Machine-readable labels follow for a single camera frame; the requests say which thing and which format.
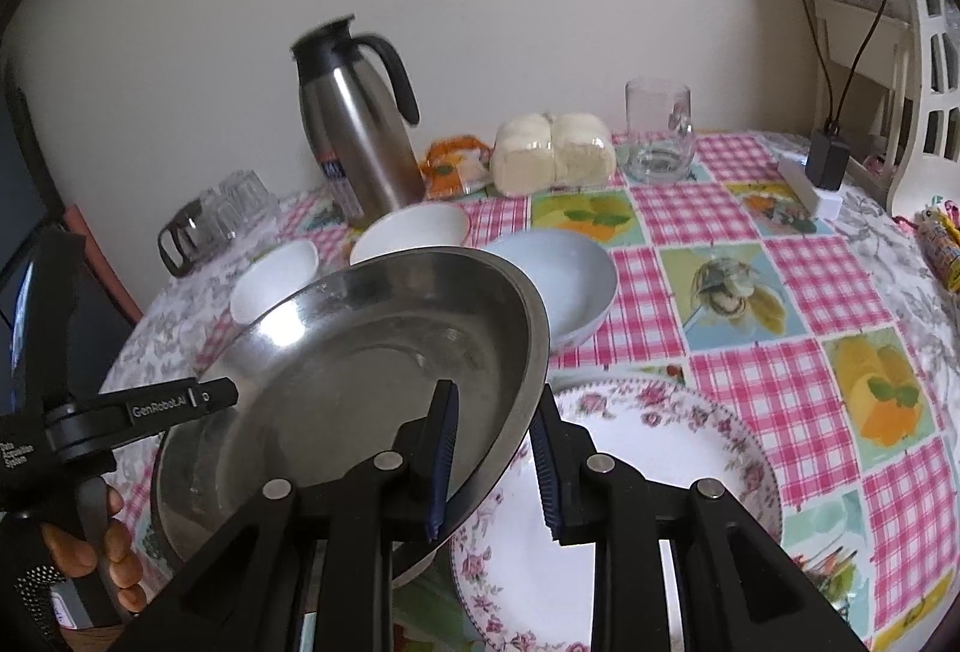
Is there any reddish brown chair back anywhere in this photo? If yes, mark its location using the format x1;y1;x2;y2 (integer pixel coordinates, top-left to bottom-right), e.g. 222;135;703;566
64;206;143;323

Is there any stainless steel plate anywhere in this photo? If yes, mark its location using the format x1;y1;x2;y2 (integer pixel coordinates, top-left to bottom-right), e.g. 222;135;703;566
152;408;440;589
196;245;554;544

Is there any white plastic chair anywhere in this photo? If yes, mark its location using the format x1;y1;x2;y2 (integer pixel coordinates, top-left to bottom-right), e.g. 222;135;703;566
814;0;960;218

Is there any bag of steamed buns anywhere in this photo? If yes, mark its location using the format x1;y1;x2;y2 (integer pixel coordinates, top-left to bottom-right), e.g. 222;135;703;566
491;112;617;197

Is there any glass pot with black handle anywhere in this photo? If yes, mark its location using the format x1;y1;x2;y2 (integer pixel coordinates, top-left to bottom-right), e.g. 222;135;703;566
157;198;226;278

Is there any white power strip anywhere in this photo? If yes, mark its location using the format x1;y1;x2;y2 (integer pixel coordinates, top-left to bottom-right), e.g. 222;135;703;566
776;153;845;220

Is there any small white bowl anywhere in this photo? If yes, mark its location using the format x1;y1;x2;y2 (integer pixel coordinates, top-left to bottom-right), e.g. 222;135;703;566
229;239;320;327

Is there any black charger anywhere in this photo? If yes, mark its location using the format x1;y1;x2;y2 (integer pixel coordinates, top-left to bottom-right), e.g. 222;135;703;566
806;127;852;192

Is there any clear glass mug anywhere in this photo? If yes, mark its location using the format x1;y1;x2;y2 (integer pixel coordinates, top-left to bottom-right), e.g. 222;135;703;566
625;78;695;183

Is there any floral rimmed white plate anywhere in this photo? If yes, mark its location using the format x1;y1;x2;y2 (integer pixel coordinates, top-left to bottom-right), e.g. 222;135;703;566
450;376;785;652

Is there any stainless steel thermos jug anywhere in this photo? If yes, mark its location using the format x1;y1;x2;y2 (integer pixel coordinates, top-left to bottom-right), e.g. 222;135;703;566
291;14;421;229

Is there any clear glass tumbler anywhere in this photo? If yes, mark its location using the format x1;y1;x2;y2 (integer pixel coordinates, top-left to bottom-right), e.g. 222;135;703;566
217;172;250;226
196;187;232;241
238;169;272;220

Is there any black charger cable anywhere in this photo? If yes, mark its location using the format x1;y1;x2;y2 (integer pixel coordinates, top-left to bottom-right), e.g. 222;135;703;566
796;0;897;136

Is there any pink checked fruit tablecloth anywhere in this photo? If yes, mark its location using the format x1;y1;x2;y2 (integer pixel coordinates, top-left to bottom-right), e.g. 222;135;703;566
112;131;960;652

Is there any light blue bowl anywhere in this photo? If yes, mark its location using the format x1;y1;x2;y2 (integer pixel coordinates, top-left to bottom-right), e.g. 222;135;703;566
484;227;620;350

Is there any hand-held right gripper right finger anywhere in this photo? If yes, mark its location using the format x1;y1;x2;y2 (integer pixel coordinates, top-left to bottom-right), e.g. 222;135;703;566
529;384;871;652

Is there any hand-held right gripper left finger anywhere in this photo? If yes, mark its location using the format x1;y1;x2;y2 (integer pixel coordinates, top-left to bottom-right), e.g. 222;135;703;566
109;380;460;652

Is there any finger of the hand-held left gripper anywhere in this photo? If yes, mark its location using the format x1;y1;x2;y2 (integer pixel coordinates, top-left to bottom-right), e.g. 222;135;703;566
94;377;241;447

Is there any orange snack packet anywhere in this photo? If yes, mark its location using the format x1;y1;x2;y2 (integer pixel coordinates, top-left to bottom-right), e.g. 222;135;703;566
420;134;492;197

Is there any person's left hand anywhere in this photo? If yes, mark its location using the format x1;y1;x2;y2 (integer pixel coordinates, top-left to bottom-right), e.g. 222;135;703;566
41;483;149;617

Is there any yellow candy packet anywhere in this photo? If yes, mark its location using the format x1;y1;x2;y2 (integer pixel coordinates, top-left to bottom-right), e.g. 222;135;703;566
919;206;960;289

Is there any white square bowl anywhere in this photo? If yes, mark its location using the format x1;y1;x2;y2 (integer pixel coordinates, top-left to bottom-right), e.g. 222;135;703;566
349;202;471;267

